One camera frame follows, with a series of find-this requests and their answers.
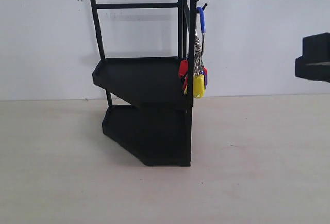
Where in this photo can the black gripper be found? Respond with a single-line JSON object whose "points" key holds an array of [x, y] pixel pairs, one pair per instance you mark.
{"points": [[313, 64]]}

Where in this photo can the colourful key tag bunch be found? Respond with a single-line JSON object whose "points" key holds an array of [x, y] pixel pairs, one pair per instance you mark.
{"points": [[200, 71]]}

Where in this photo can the black two-tier metal rack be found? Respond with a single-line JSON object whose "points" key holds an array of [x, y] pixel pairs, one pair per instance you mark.
{"points": [[148, 115]]}

